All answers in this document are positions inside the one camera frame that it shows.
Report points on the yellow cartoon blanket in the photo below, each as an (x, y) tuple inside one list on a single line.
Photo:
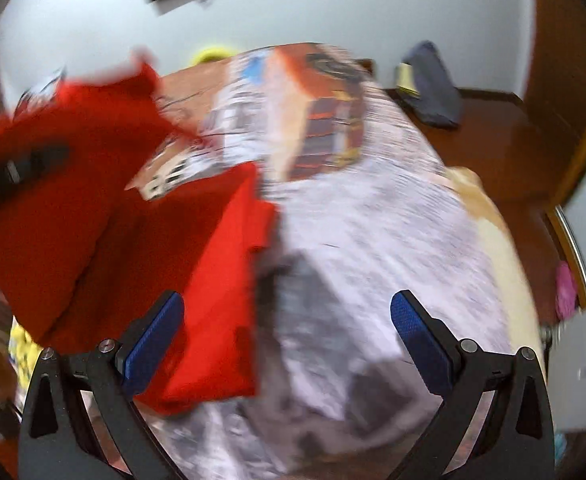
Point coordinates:
[(23, 355)]

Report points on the yellow-green round object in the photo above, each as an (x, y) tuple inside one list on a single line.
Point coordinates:
[(213, 54)]

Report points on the cream mattress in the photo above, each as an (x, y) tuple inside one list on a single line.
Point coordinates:
[(503, 250)]

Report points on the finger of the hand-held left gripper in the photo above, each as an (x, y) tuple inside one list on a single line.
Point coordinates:
[(8, 172)]

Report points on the pink cloth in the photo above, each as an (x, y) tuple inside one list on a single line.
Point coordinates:
[(565, 290)]

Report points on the yellow notepad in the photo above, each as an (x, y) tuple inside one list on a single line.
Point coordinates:
[(405, 77)]

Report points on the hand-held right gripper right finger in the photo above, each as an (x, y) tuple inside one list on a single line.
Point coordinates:
[(418, 340)]

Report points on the printed bed sheet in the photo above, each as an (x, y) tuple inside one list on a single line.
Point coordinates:
[(373, 240)]

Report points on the dark blue cloth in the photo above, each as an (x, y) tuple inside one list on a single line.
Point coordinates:
[(435, 90)]

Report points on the red zip jacket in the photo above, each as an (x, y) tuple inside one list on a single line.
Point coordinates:
[(73, 240)]

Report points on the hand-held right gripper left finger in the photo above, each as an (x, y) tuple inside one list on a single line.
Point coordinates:
[(153, 340)]

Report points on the wooden door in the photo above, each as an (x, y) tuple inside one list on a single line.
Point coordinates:
[(563, 85)]

